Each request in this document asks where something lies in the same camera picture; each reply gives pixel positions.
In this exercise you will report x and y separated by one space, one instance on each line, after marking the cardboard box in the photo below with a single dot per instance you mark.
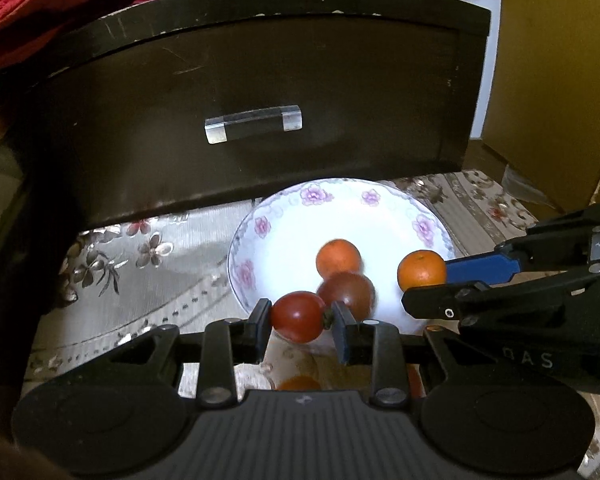
560 85

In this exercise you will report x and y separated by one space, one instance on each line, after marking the red cloth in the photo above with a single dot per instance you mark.
45 15

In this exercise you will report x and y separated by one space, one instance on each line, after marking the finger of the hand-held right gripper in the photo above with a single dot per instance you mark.
480 268
432 302

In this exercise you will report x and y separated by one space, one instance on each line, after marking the dark red tomato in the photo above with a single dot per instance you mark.
347 292

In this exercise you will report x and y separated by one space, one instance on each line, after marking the white floral bowl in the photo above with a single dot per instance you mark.
290 240

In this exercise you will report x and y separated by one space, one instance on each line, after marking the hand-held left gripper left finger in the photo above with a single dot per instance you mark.
261 321

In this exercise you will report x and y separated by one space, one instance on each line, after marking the dark wooden drawer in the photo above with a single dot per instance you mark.
280 85

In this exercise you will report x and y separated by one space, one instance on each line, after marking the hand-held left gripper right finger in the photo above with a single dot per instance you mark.
342 332

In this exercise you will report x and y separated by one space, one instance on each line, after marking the small orange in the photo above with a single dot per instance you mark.
338 258
298 383
422 270

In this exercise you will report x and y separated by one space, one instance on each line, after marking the floral tablecloth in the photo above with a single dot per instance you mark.
145 280

